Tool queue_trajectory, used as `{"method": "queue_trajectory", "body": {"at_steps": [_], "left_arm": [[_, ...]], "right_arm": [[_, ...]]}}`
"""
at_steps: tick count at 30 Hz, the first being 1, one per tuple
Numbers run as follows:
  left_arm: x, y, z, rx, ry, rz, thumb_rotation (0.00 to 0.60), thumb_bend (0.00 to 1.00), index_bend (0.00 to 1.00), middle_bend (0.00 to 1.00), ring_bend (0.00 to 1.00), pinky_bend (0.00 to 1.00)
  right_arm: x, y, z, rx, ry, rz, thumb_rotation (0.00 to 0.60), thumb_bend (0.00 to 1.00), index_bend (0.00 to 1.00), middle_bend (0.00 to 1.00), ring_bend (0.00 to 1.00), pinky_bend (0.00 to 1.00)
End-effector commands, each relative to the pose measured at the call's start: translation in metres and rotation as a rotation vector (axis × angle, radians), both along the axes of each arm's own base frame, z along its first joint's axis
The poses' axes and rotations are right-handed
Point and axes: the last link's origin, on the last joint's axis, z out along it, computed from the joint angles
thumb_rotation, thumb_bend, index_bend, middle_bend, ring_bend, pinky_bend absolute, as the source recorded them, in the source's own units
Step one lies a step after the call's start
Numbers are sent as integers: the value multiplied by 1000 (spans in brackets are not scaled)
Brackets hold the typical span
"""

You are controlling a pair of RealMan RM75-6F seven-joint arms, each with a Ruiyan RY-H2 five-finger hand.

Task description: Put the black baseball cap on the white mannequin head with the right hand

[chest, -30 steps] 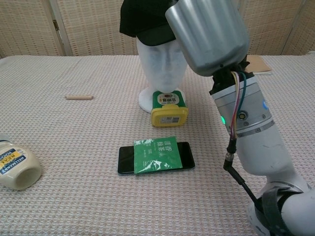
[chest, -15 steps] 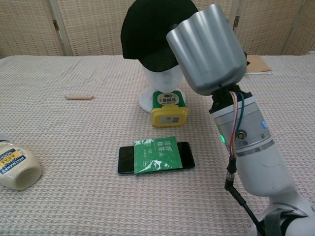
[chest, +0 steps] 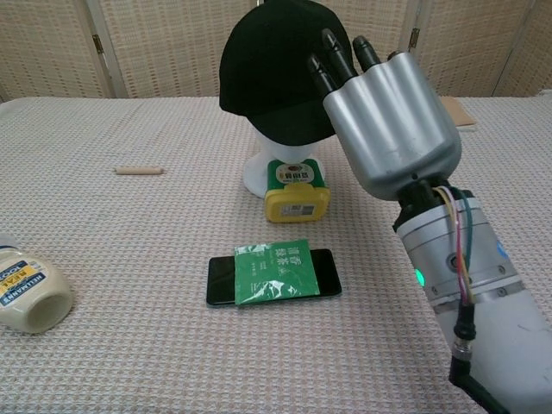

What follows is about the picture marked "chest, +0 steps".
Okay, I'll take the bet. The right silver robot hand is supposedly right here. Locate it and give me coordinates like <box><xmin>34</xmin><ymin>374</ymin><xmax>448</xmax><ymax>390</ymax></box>
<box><xmin>306</xmin><ymin>28</ymin><xmax>463</xmax><ymax>202</ymax></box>

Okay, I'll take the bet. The black baseball cap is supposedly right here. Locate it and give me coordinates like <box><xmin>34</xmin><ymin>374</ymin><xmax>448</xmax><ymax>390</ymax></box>
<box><xmin>218</xmin><ymin>0</ymin><xmax>354</xmax><ymax>153</ymax></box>

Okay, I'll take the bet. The white foam mannequin head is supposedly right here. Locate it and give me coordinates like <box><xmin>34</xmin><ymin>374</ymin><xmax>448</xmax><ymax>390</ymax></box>
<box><xmin>243</xmin><ymin>128</ymin><xmax>323</xmax><ymax>198</ymax></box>

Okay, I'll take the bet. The green container with yellow lid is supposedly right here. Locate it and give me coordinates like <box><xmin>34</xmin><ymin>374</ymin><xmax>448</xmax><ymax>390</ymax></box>
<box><xmin>264</xmin><ymin>157</ymin><xmax>332</xmax><ymax>224</ymax></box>

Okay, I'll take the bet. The green tea packet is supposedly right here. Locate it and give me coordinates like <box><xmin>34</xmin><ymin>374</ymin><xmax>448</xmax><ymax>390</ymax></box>
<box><xmin>234</xmin><ymin>238</ymin><xmax>321</xmax><ymax>307</ymax></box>

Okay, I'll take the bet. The black smartphone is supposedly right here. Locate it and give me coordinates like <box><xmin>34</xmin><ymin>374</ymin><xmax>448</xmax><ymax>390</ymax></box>
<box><xmin>207</xmin><ymin>248</ymin><xmax>343</xmax><ymax>306</ymax></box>

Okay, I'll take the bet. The woven folding screen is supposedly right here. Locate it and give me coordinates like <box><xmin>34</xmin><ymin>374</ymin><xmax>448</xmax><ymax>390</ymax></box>
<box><xmin>0</xmin><ymin>0</ymin><xmax>552</xmax><ymax>104</ymax></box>

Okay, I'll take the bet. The wooden dowel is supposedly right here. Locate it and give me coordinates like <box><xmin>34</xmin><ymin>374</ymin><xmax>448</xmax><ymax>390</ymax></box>
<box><xmin>114</xmin><ymin>165</ymin><xmax>165</xmax><ymax>176</ymax></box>

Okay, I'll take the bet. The white waffle tablecloth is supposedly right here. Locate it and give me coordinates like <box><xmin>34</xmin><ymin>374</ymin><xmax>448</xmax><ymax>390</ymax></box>
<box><xmin>0</xmin><ymin>95</ymin><xmax>552</xmax><ymax>414</ymax></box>

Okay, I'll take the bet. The Hellmann's mayonnaise jar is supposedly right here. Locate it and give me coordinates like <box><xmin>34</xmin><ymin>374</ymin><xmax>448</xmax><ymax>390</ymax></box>
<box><xmin>0</xmin><ymin>233</ymin><xmax>73</xmax><ymax>336</ymax></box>

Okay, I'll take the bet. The multicoloured arm cable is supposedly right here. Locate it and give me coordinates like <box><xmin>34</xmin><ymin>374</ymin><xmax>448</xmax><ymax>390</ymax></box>
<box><xmin>433</xmin><ymin>185</ymin><xmax>512</xmax><ymax>414</ymax></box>

